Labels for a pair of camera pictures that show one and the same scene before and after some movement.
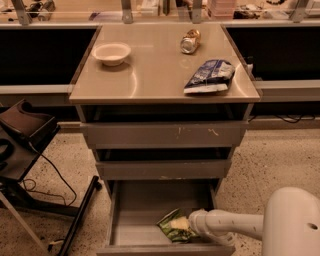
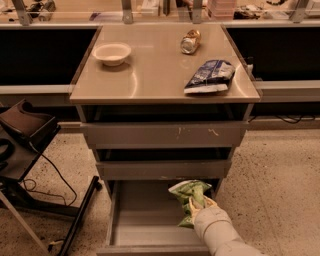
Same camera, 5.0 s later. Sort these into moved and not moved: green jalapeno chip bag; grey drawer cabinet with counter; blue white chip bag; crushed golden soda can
Moved: green jalapeno chip bag
Not moved: blue white chip bag; crushed golden soda can; grey drawer cabinet with counter
